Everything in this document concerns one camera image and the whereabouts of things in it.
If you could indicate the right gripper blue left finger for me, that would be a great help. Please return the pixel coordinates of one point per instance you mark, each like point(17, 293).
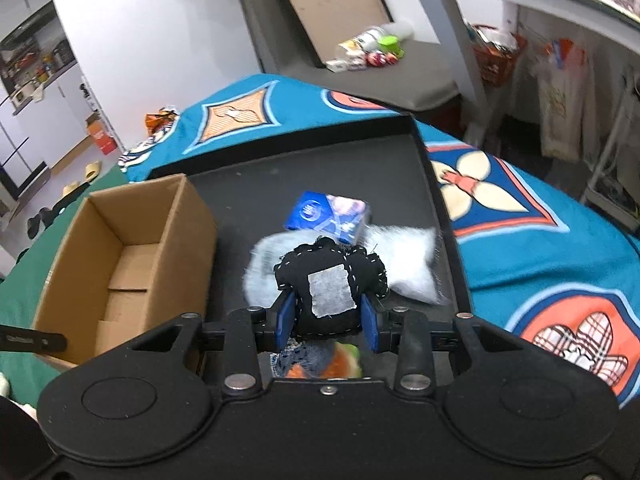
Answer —
point(284, 318)

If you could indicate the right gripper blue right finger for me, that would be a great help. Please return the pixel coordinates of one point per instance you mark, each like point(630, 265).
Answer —
point(372, 321)

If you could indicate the black stitched patch plush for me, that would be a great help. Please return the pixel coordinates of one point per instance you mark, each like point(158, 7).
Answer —
point(328, 282)

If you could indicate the green cloth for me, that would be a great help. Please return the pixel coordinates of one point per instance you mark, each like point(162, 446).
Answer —
point(20, 293)

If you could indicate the grey fluffy plush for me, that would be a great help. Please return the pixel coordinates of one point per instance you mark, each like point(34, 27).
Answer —
point(408, 254)

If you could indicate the blue tissue pack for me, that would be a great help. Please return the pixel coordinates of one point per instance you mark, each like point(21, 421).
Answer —
point(341, 218)

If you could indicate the large black shallow tray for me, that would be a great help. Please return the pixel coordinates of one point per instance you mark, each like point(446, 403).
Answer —
point(251, 189)

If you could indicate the black slipper pair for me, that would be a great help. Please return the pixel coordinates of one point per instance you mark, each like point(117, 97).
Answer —
point(42, 219)

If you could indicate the open brown cardboard box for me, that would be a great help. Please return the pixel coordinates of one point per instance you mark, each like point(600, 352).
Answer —
point(134, 257)

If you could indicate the yellow slipper left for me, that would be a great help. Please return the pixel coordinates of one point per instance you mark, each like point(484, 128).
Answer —
point(70, 188)

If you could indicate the yellow slipper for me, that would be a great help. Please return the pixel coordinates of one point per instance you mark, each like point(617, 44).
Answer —
point(70, 188)
point(93, 170)

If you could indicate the blue patterned blanket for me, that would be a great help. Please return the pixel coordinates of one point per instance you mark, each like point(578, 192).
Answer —
point(538, 263)

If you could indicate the yellow slipper right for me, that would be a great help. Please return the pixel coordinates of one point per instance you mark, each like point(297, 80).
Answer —
point(93, 170)

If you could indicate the orange carton on floor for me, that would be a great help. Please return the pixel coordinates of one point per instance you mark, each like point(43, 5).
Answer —
point(98, 131)

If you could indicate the orange bag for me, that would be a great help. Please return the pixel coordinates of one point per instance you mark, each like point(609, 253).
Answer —
point(165, 117)

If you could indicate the white small box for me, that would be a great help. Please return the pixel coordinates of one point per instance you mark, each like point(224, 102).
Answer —
point(337, 66)

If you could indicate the red round toy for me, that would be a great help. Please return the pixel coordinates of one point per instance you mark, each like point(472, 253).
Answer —
point(380, 59)

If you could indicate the white bottle on bench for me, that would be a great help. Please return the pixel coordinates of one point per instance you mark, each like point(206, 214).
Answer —
point(367, 40)

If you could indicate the green lidded jar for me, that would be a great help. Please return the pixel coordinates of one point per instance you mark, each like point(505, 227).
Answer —
point(390, 44)

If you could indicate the red basket under desk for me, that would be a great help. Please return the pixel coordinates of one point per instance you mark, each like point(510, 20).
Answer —
point(496, 52)

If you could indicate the black lid leaning on wall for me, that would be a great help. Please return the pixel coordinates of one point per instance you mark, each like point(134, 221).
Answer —
point(325, 0)

